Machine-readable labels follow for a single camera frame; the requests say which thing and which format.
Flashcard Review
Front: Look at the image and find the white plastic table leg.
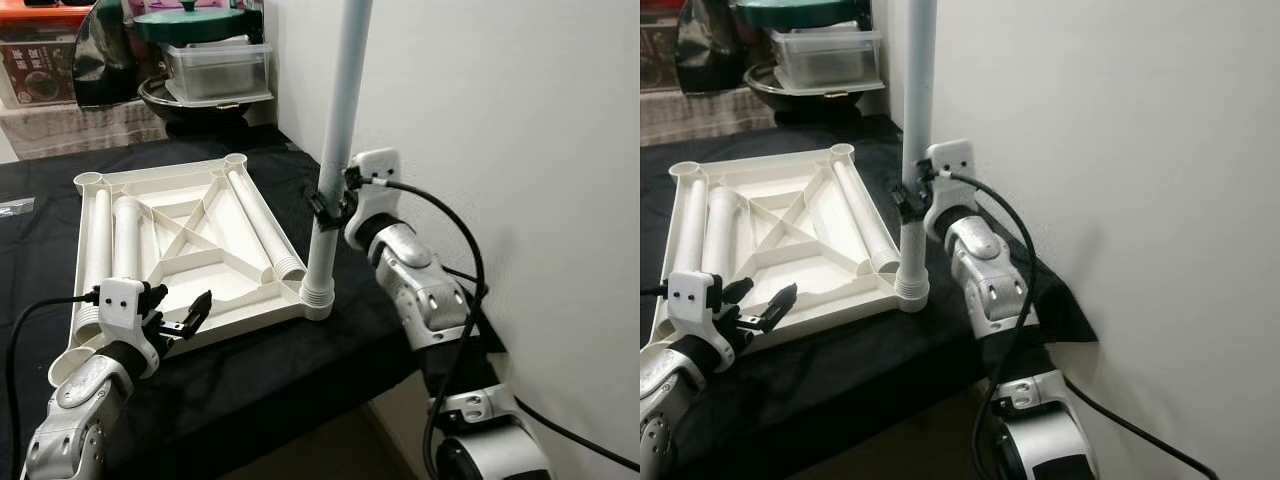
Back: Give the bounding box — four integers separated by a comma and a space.
893, 0, 939, 313
300, 0, 374, 321
832, 160, 901, 276
112, 196, 143, 286
703, 187, 746, 286
225, 168, 306, 284
672, 183, 711, 291
72, 188, 114, 346

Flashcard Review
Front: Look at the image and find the white plastic table top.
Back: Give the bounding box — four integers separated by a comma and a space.
650, 143, 931, 361
48, 153, 336, 386

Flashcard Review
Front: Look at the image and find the black tablecloth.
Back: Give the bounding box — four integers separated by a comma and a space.
640, 115, 1101, 480
0, 125, 506, 480

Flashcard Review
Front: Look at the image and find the clear plastic food container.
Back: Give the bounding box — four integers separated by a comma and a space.
770, 28, 886, 93
160, 40, 273, 106

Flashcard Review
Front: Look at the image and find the patterned cloth covered bench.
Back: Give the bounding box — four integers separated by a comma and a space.
640, 88, 891, 149
0, 100, 281, 161

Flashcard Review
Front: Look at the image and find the green round pot lid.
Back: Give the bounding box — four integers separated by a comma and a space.
735, 0, 861, 29
133, 3, 251, 43

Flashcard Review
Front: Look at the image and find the shiny black plastic bag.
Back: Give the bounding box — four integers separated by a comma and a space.
677, 0, 746, 101
72, 0, 141, 109

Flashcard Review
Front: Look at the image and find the brown printed carton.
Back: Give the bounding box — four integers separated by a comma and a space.
0, 40, 76, 106
640, 20, 681, 96

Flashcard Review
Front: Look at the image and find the clear bin with orange lid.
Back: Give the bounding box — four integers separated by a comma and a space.
640, 0, 686, 98
0, 0, 96, 109

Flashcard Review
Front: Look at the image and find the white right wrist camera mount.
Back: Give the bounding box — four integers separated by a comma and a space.
343, 148, 404, 251
922, 140, 978, 241

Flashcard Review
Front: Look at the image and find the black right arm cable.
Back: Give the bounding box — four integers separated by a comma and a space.
945, 170, 1038, 480
380, 178, 491, 480

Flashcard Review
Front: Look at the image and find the long black tether cable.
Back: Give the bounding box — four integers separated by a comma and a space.
500, 392, 640, 473
1060, 375, 1221, 480

